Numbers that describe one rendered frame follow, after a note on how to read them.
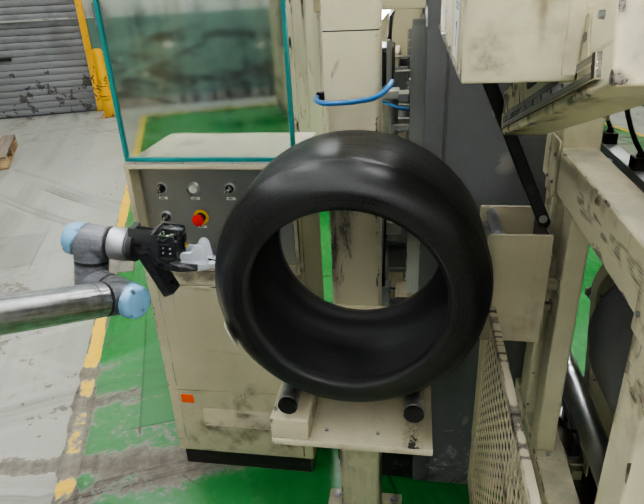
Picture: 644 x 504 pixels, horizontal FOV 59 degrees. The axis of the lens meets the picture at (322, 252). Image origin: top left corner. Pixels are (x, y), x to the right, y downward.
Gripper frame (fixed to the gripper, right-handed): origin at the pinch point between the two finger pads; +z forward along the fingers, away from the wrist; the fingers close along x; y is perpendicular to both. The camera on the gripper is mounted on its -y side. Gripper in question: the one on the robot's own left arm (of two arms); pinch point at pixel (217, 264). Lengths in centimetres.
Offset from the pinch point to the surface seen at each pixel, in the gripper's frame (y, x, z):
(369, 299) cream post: -19.2, 25.3, 34.3
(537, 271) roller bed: -1, 18, 73
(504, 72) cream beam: 52, -36, 47
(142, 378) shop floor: -130, 102, -74
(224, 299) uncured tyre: -1.7, -10.9, 4.9
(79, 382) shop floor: -133, 96, -105
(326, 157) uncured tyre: 29.6, -6.6, 23.5
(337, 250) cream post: -5.6, 25.5, 24.4
